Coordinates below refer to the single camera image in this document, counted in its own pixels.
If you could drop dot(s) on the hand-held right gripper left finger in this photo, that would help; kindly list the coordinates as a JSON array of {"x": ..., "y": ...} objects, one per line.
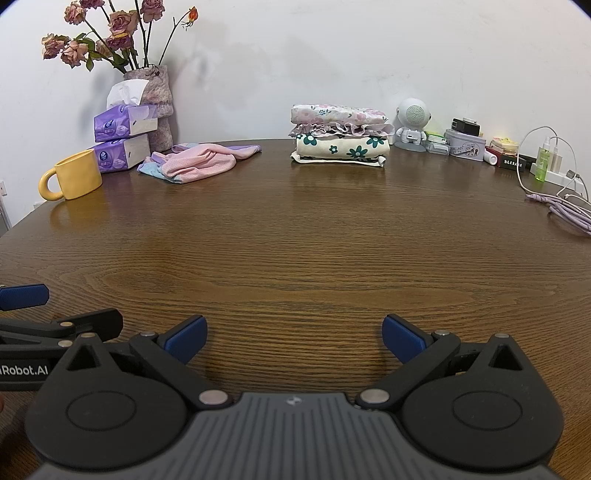
[{"x": 187, "y": 340}]

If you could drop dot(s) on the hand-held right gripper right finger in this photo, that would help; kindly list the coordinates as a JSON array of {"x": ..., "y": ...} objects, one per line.
[{"x": 402, "y": 340}]

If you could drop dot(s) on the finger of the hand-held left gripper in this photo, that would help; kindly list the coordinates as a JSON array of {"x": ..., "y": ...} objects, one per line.
[
  {"x": 94, "y": 322},
  {"x": 23, "y": 297}
]

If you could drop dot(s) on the pink and blue mesh top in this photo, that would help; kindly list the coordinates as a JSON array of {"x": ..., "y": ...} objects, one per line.
[{"x": 194, "y": 164}]

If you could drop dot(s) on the yellow mug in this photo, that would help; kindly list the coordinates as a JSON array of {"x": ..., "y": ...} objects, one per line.
[{"x": 78, "y": 177}]

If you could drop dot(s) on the sealed purple tissue pack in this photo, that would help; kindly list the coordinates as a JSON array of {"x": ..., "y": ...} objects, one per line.
[{"x": 120, "y": 154}]

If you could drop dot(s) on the open purple tissue pack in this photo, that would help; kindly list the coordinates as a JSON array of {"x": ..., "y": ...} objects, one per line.
[{"x": 115, "y": 122}]

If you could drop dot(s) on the folded cream green-flower cloth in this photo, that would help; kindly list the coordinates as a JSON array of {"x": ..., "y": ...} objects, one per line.
[{"x": 341, "y": 147}]

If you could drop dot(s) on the grey tin box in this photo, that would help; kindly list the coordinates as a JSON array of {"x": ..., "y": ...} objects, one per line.
[{"x": 464, "y": 147}]

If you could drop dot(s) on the white tube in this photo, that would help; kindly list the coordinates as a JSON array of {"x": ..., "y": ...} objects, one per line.
[{"x": 490, "y": 157}]

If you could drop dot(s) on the green and white small box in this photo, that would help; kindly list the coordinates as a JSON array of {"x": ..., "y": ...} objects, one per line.
[{"x": 435, "y": 136}]

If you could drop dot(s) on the dark labelled box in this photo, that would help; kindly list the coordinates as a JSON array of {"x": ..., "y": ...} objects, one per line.
[{"x": 512, "y": 163}]

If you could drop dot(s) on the yellow and pink small box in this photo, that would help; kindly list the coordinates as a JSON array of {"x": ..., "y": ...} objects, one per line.
[{"x": 504, "y": 145}]

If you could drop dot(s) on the black charger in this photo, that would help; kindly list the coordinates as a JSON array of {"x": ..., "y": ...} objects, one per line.
[{"x": 465, "y": 127}]

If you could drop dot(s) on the white power strip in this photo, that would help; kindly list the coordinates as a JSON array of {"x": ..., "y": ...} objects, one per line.
[{"x": 561, "y": 177}]

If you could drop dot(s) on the white astronaut speaker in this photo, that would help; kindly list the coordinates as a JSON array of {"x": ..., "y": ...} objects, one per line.
[{"x": 412, "y": 113}]

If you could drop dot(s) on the folded pink floral cloth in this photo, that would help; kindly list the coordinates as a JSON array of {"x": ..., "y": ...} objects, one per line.
[{"x": 332, "y": 115}]

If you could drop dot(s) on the pink mottled vase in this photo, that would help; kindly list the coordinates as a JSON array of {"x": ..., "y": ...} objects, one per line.
[{"x": 159, "y": 92}]

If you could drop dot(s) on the beige charger block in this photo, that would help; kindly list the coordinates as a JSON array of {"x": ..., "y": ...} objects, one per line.
[{"x": 557, "y": 157}]

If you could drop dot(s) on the bunch of dried roses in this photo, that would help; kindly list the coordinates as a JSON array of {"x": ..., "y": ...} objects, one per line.
[{"x": 122, "y": 22}]

